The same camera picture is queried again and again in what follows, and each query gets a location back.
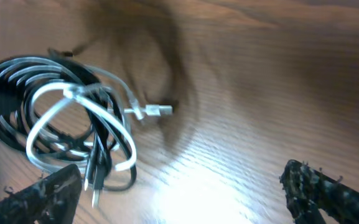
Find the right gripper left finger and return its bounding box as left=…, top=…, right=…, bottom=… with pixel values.
left=0, top=164, right=82, bottom=224

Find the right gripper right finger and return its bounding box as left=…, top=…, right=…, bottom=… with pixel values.
left=279, top=159, right=359, bottom=224

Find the black USB-A cable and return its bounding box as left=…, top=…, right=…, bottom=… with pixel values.
left=0, top=55, right=138, bottom=208

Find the white USB cable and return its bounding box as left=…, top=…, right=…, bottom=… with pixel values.
left=26, top=64, right=174, bottom=172

